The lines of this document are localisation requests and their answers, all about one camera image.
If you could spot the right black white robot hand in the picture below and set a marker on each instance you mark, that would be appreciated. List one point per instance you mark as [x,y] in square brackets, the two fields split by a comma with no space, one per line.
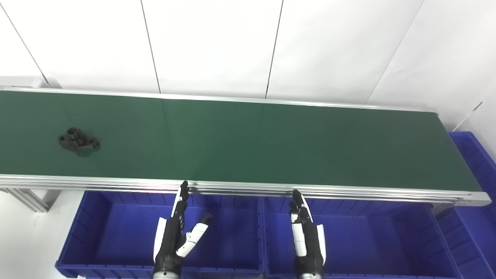
[308,244]

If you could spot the blue plastic bin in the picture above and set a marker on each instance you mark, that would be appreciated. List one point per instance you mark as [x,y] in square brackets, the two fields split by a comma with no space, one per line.
[372,240]
[120,232]
[476,232]

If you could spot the green conveyor belt aluminium frame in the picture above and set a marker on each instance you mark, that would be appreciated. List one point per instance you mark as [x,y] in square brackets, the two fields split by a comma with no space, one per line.
[248,143]

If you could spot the aluminium conveyor support leg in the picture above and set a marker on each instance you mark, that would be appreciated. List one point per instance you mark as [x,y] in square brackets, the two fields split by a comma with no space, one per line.
[29,199]
[441,207]

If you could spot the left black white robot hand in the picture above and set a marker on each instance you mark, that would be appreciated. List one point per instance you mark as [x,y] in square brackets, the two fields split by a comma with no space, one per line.
[170,240]

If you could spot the black flanged metal part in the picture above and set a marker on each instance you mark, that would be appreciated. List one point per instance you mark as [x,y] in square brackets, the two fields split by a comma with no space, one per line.
[77,141]

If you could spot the grey conveyor end housing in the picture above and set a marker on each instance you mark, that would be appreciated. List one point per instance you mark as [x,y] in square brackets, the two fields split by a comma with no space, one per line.
[23,81]

